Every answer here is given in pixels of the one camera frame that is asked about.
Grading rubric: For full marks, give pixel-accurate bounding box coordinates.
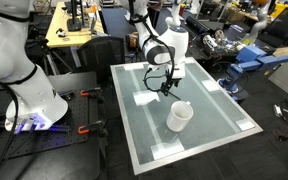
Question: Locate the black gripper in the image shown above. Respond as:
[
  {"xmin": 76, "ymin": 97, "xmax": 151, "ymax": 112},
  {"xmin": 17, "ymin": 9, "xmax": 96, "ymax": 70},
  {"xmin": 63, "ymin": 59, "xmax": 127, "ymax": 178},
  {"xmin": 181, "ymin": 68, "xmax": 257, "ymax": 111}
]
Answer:
[{"xmin": 159, "ymin": 70, "xmax": 182, "ymax": 98}]

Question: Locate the black pen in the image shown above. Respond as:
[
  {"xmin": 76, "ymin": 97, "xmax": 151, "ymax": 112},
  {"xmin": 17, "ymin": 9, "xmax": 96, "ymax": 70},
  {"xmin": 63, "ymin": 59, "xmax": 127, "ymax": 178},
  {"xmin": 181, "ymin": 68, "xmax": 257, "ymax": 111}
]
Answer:
[{"xmin": 166, "ymin": 89, "xmax": 183, "ymax": 101}]

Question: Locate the white ceramic mug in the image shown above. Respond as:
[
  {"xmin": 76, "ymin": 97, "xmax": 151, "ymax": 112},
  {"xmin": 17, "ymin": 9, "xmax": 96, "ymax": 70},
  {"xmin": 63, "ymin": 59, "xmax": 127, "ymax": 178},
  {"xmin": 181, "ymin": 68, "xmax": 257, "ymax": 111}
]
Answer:
[{"xmin": 165, "ymin": 100, "xmax": 195, "ymax": 133}]

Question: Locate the white tape patch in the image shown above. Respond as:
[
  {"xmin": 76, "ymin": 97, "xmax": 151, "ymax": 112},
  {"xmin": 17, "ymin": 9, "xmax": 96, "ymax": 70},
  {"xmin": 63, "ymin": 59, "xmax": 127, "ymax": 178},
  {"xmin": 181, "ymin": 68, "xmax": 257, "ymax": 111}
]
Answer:
[
  {"xmin": 235, "ymin": 119, "xmax": 256, "ymax": 132},
  {"xmin": 150, "ymin": 138, "xmax": 185, "ymax": 160},
  {"xmin": 201, "ymin": 79, "xmax": 221, "ymax": 93},
  {"xmin": 123, "ymin": 63, "xmax": 145, "ymax": 71},
  {"xmin": 132, "ymin": 90, "xmax": 161, "ymax": 107}
]

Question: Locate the black mesh chair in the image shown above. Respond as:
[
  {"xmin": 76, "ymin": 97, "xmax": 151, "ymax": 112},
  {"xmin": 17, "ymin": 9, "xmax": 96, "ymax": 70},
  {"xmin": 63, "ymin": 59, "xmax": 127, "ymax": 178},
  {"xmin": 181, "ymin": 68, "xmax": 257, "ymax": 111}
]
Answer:
[{"xmin": 76, "ymin": 35, "xmax": 127, "ymax": 84}]

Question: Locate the orange black bar clamp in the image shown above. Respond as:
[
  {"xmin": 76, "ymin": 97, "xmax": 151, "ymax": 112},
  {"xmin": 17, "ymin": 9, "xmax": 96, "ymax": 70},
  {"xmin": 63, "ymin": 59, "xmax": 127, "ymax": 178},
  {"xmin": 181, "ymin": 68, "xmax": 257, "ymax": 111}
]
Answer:
[
  {"xmin": 79, "ymin": 87, "xmax": 106, "ymax": 104},
  {"xmin": 77, "ymin": 119, "xmax": 109, "ymax": 138}
]

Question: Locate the white power adapter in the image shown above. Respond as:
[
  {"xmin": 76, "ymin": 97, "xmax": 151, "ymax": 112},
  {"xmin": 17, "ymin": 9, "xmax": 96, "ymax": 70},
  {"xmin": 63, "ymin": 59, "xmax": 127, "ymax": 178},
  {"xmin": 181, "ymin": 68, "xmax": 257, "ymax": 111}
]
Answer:
[{"xmin": 273, "ymin": 104, "xmax": 284, "ymax": 118}]

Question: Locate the black monitor stand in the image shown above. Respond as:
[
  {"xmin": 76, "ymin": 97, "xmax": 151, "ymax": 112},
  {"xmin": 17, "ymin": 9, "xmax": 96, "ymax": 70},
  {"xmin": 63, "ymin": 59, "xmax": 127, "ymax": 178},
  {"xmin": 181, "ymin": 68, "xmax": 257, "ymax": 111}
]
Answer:
[{"xmin": 67, "ymin": 0, "xmax": 82, "ymax": 33}]

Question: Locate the black tripod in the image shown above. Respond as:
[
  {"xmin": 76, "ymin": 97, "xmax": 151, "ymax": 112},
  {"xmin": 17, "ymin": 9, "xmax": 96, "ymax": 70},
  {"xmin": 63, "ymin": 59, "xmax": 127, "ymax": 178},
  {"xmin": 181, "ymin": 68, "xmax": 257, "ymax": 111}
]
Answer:
[{"xmin": 25, "ymin": 36, "xmax": 72, "ymax": 76}]

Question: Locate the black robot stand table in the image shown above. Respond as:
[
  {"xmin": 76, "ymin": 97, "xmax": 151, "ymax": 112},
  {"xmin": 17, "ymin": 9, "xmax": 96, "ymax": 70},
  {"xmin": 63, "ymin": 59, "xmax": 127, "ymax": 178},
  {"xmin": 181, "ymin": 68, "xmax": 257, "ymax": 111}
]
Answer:
[{"xmin": 0, "ymin": 71, "xmax": 102, "ymax": 180}]

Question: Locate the wooden desk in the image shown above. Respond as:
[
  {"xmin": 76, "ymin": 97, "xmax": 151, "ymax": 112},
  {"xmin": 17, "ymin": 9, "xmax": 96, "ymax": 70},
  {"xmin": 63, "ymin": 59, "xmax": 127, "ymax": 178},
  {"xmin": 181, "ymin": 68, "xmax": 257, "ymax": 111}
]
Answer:
[{"xmin": 45, "ymin": 1, "xmax": 105, "ymax": 49}]

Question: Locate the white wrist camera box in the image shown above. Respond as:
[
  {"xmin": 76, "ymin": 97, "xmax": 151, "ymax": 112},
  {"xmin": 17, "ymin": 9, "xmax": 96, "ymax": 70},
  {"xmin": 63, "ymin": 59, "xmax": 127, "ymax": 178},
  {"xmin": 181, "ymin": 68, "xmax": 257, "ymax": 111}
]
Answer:
[{"xmin": 173, "ymin": 62, "xmax": 187, "ymax": 80}]

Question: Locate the red cable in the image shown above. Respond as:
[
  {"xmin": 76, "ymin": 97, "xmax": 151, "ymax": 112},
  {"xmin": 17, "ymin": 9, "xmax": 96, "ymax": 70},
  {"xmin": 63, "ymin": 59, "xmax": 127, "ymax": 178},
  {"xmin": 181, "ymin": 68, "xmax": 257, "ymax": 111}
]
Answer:
[{"xmin": 272, "ymin": 128, "xmax": 288, "ymax": 142}]

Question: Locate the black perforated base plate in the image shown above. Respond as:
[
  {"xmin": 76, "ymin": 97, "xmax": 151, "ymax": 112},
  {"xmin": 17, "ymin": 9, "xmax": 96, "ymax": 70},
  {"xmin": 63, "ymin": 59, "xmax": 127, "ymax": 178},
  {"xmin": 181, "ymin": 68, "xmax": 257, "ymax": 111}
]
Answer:
[{"xmin": 0, "ymin": 88, "xmax": 100, "ymax": 164}]

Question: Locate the black base cable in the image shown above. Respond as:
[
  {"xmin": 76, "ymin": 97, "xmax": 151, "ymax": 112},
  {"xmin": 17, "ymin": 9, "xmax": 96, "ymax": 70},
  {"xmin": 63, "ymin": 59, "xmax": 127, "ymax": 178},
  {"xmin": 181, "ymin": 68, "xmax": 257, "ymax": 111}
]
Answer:
[{"xmin": 0, "ymin": 84, "xmax": 20, "ymax": 180}]

